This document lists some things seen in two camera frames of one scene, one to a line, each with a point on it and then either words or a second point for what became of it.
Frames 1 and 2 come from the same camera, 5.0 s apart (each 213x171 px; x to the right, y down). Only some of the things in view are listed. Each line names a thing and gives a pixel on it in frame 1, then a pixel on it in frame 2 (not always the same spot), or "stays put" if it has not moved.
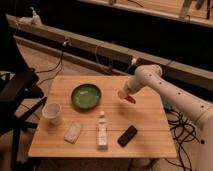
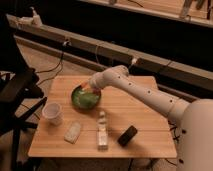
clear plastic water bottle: [102, 134] stays put
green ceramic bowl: [86, 96] stays put
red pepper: [129, 98] to [86, 85]
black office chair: [21, 92] stays put
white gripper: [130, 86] to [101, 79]
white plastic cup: [52, 111] stays put
